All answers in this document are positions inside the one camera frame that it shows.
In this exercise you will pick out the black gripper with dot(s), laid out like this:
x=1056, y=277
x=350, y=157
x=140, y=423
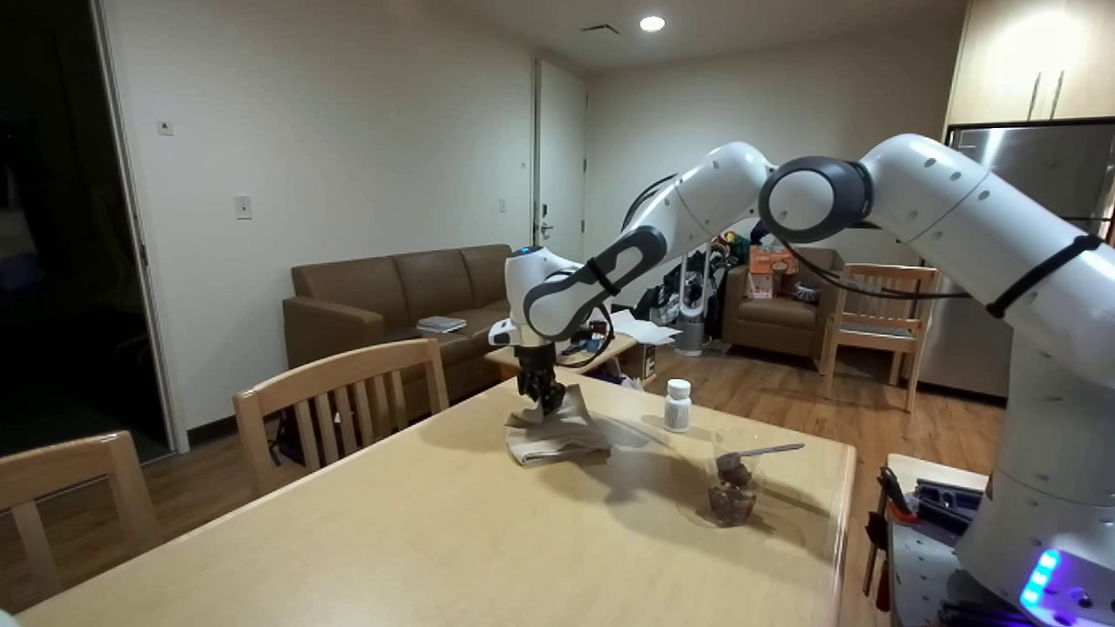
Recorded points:
x=540, y=375

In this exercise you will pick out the white ribbed towel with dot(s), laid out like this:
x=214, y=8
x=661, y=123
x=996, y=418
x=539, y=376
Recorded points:
x=560, y=441

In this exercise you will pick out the white bottle lid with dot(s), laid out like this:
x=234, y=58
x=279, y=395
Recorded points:
x=677, y=389

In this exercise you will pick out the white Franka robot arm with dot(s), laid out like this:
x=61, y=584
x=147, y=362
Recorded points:
x=964, y=196

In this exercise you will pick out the white pill bottle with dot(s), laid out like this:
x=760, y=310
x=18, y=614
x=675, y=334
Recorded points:
x=677, y=410

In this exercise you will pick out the grey book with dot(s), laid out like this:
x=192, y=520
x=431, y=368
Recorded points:
x=439, y=325

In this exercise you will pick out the brown leather sofa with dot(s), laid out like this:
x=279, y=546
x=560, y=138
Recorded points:
x=372, y=297

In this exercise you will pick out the wooden slat-back chair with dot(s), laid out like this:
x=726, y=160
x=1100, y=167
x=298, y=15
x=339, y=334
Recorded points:
x=876, y=334
x=336, y=403
x=70, y=490

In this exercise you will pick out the brown armchair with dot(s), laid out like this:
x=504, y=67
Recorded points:
x=767, y=327

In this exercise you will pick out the orange box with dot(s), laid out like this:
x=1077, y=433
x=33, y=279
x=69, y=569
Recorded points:
x=760, y=273

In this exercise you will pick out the white door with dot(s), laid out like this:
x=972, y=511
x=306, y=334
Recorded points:
x=560, y=151

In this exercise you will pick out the round ceiling light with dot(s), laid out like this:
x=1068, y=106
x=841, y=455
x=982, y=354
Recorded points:
x=652, y=22

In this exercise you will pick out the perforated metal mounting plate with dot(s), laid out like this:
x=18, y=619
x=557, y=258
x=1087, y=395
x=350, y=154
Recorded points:
x=927, y=569

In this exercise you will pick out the stainless steel fridge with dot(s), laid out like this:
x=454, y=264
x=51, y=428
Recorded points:
x=971, y=348

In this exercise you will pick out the small white thermostat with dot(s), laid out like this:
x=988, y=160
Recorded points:
x=166, y=127

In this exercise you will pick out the white light switch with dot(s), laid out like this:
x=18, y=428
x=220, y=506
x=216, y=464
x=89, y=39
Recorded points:
x=241, y=207

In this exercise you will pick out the cream wall cabinet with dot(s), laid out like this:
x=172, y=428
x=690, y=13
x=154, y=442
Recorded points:
x=1011, y=58

